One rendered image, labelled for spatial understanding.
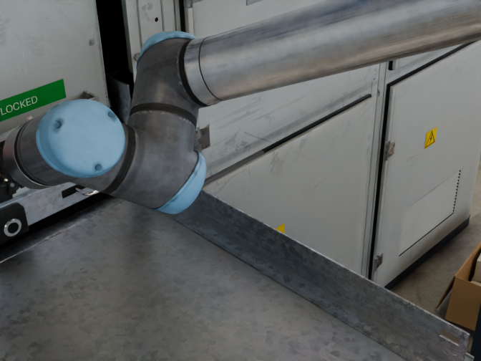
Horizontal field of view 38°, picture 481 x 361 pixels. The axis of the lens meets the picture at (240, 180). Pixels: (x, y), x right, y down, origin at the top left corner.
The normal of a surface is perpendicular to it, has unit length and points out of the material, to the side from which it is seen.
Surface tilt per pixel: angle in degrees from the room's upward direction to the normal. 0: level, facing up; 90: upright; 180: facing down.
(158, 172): 70
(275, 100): 89
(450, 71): 90
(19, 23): 90
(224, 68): 81
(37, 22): 90
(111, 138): 56
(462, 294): 75
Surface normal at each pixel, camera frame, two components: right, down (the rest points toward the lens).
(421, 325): -0.70, 0.39
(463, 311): -0.59, 0.25
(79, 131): 0.53, -0.15
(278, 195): 0.71, 0.36
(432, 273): -0.02, -0.85
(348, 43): -0.40, 0.54
